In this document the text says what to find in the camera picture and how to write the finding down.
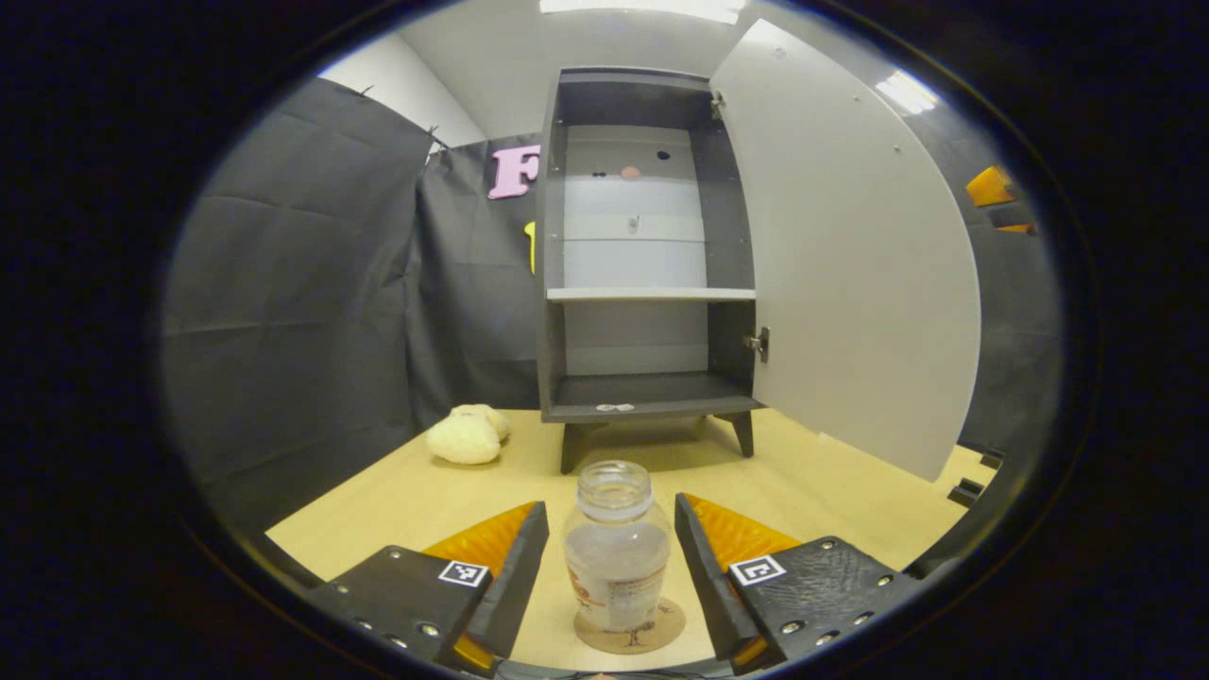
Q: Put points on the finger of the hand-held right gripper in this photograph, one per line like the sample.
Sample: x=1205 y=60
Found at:
x=989 y=187
x=1017 y=228

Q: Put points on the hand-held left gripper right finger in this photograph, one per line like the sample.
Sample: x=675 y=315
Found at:
x=708 y=586

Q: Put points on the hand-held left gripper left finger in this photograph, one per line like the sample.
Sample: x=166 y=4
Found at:
x=515 y=586

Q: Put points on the round brown coaster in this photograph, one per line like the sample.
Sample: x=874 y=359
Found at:
x=661 y=633

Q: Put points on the clear plastic bottle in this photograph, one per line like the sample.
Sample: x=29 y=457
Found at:
x=616 y=557

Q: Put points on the light grey cabinet door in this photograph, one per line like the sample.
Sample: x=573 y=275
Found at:
x=850 y=264

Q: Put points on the metal door hinge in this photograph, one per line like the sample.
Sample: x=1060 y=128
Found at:
x=758 y=343
x=718 y=104

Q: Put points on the dark grey cabinet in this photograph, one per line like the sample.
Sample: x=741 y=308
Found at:
x=553 y=331

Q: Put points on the cream plush toy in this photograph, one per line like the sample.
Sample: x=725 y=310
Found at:
x=463 y=439

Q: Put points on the black backdrop cloth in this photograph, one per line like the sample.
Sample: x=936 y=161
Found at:
x=302 y=312

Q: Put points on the large ceiling light panel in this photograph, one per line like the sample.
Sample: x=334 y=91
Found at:
x=642 y=8

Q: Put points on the black table edge bracket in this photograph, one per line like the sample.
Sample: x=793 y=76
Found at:
x=965 y=492
x=991 y=459

